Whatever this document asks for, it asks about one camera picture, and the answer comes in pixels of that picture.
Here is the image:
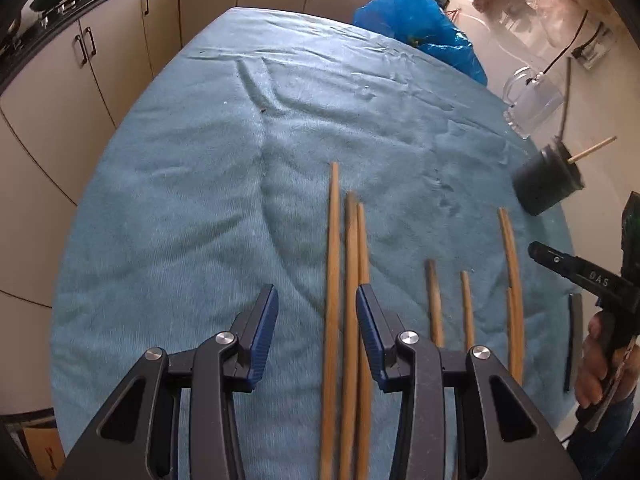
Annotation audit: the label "blue plastic bag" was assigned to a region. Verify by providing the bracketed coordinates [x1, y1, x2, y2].
[352, 0, 489, 86]

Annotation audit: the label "grey stick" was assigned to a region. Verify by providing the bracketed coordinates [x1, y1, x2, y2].
[558, 57, 572, 145]

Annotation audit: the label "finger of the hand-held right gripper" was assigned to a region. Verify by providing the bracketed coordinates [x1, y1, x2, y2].
[528, 241, 625, 302]

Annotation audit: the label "black cup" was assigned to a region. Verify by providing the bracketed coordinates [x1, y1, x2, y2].
[511, 144, 585, 216]

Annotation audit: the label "cardboard box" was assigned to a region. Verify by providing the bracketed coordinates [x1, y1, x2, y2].
[19, 424, 67, 480]

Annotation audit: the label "blue towel cloth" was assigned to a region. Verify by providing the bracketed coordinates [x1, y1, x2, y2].
[49, 7, 577, 480]

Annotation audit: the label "dark grey flat bar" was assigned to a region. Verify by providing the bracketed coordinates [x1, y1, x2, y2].
[563, 293, 584, 394]

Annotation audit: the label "white hanging plastic bag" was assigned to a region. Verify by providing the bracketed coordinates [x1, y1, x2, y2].
[521, 0, 617, 47]

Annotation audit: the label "clear glass mug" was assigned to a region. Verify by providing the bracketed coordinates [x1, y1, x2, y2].
[502, 66, 566, 140]

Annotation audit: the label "beige lower kitchen cabinets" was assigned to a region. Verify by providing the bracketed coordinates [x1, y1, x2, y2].
[0, 0, 386, 313]

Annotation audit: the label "wooden chopstick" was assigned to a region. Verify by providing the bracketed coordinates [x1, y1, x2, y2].
[319, 161, 341, 480]
[354, 202, 373, 480]
[424, 259, 445, 348]
[339, 191, 360, 480]
[567, 135, 618, 164]
[497, 207, 525, 387]
[506, 287, 521, 377]
[460, 271, 476, 350]

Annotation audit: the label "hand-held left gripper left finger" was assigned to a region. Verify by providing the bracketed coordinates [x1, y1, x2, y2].
[57, 284, 279, 480]

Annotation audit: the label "white wall charger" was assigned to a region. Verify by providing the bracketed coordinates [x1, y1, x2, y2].
[572, 30, 615, 69]

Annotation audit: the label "gas stove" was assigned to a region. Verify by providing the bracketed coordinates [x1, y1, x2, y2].
[0, 0, 83, 58]

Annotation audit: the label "person's right hand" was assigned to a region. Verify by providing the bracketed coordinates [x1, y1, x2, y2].
[574, 311, 640, 409]

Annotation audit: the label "black power cable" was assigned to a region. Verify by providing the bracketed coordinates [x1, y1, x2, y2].
[542, 9, 590, 79]

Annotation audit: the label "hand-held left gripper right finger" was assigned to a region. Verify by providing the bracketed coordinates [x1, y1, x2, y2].
[355, 284, 583, 480]

